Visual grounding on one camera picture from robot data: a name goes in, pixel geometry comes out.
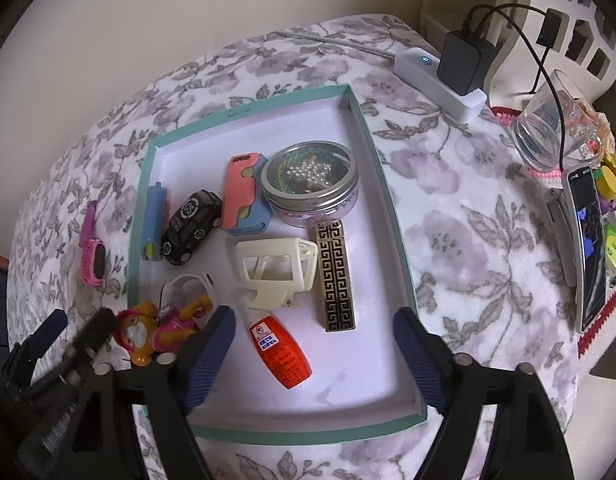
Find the white smart watch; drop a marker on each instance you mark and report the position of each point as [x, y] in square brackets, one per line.
[183, 290]

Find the white shelf furniture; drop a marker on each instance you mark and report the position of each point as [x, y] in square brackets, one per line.
[574, 36]

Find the red white glue bottle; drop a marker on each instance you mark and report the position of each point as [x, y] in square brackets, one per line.
[275, 345]

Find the gold black patterned lighter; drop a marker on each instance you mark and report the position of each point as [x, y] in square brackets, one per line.
[335, 277]

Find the orange blue case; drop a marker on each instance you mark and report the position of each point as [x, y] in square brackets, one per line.
[245, 211]
[153, 218]

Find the cream hair claw clip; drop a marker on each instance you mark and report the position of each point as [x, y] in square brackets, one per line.
[273, 271]

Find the white power strip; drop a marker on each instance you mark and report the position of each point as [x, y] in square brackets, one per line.
[418, 68]

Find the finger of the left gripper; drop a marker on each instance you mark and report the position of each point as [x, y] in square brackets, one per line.
[43, 332]
[92, 337]

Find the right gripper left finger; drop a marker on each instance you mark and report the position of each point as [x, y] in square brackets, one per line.
[170, 392]

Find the glass jar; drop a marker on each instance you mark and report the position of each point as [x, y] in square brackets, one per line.
[558, 128]

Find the smartphone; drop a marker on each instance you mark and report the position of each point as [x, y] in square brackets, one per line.
[588, 235]

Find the colourful beads pile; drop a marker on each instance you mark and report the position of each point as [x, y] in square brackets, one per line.
[605, 180]

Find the pink pup toy figure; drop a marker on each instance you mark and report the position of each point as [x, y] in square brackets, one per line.
[142, 332]

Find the pink kids watch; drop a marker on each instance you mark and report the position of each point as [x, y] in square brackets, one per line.
[92, 262]

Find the round tin with pearls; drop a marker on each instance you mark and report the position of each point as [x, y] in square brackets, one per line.
[311, 182]

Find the black toy car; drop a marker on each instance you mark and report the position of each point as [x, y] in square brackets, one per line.
[190, 225]

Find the black power adapter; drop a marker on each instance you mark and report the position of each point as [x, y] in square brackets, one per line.
[464, 62]

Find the floral white blanket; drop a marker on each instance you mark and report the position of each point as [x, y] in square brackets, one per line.
[483, 260]

